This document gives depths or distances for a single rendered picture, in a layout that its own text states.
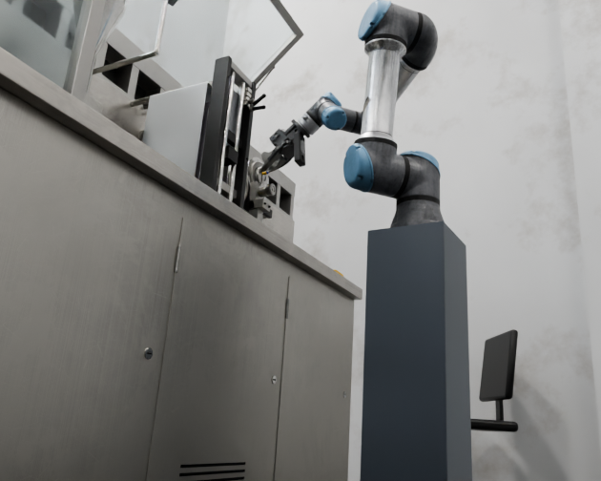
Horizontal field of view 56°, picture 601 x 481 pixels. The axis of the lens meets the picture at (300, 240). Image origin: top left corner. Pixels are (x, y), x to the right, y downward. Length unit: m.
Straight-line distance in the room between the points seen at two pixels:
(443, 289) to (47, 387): 0.85
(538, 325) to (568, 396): 0.42
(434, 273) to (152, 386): 0.68
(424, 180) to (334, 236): 2.82
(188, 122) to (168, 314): 0.83
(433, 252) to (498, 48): 3.26
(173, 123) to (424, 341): 1.06
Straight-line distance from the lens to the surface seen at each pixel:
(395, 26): 1.63
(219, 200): 1.30
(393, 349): 1.36
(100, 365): 1.05
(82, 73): 1.15
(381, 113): 1.53
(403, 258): 1.40
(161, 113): 1.95
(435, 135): 4.29
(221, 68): 1.76
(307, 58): 5.27
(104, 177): 1.08
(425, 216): 1.48
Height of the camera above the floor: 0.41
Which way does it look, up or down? 18 degrees up
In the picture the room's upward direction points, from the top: 4 degrees clockwise
